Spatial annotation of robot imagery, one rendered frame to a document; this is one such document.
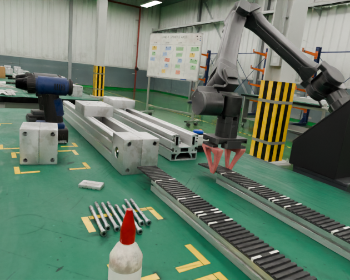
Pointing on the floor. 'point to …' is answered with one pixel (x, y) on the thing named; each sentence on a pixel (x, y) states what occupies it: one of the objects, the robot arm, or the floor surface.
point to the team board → (174, 61)
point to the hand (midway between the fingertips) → (220, 169)
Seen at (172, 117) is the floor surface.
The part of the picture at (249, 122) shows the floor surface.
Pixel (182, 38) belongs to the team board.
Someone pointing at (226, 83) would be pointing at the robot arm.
